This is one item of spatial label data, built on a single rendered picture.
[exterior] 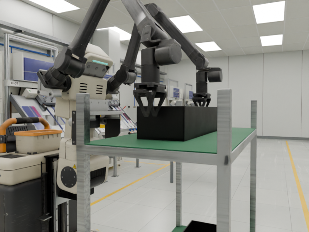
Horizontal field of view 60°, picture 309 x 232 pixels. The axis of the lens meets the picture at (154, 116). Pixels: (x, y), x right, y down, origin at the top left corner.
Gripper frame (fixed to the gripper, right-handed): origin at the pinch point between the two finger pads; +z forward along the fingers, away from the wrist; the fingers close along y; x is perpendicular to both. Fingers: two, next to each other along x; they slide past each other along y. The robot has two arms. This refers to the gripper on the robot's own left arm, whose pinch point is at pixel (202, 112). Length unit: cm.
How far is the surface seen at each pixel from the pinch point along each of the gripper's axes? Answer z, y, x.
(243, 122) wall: 53, 884, 102
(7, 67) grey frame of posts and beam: -51, 69, 244
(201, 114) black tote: 0.4, -31.6, -9.0
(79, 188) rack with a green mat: 22, -69, 18
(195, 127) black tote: 4.8, -39.1, -9.0
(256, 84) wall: -82, 886, 56
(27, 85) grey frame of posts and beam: -32, 93, 242
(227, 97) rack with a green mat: -4, -68, -26
